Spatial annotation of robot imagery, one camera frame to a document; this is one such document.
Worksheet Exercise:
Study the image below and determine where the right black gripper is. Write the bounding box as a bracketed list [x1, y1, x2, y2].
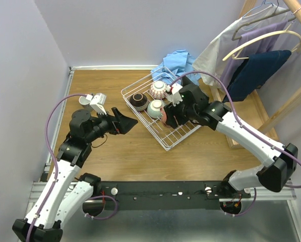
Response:
[163, 97, 197, 129]

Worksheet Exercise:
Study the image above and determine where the pink mug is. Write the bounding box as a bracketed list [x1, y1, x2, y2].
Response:
[160, 107, 168, 128]

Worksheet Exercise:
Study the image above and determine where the grey mug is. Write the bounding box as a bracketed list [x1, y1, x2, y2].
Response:
[79, 96, 91, 109]

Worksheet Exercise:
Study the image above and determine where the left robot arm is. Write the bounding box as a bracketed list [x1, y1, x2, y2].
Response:
[12, 107, 138, 241]

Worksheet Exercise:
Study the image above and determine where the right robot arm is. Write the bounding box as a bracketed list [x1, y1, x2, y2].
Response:
[163, 83, 298, 198]

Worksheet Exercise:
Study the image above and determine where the wooden clothes rack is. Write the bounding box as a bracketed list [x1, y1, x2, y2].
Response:
[208, 0, 301, 150]

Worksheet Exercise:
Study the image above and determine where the light green ribbed bowl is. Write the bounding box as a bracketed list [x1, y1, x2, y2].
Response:
[147, 99, 165, 118]

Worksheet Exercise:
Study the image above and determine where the dark brown bowl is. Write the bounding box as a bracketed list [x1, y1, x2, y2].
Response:
[129, 93, 149, 111]

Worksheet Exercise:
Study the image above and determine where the red white patterned bowl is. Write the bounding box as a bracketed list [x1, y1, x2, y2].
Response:
[149, 81, 167, 99]

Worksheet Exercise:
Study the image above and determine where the black square plate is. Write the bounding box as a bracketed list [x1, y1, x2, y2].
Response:
[181, 76, 196, 87]

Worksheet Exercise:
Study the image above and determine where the light blue cloth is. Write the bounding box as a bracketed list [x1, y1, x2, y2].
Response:
[151, 50, 195, 85]

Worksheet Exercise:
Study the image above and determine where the white t-shirt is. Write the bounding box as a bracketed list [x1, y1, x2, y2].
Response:
[193, 5, 288, 78]

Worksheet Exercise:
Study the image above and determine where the lavender shirt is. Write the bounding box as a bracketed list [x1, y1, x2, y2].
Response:
[219, 20, 289, 92]

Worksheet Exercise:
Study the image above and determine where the cream clothes hanger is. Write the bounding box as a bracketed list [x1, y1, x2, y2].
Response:
[222, 25, 301, 61]

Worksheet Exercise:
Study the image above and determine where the navy blue garment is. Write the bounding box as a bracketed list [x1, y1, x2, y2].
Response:
[221, 50, 291, 102]

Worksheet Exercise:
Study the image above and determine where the grey clothes hanger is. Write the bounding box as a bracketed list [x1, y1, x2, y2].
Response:
[231, 1, 290, 41]

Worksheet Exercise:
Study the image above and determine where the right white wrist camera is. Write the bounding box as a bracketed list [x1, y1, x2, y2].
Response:
[165, 83, 182, 106]

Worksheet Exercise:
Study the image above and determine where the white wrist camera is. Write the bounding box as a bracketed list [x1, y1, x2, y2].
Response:
[165, 83, 182, 106]
[85, 93, 107, 114]

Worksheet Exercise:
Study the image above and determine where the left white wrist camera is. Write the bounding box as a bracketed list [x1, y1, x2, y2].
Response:
[85, 93, 107, 114]

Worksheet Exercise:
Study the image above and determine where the white wire dish rack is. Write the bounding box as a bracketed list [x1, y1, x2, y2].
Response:
[120, 66, 215, 152]

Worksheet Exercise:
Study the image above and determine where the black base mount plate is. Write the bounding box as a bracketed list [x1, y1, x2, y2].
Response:
[98, 181, 252, 210]

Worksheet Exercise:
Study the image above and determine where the blue wire hanger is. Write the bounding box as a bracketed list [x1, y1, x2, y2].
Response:
[240, 1, 274, 18]

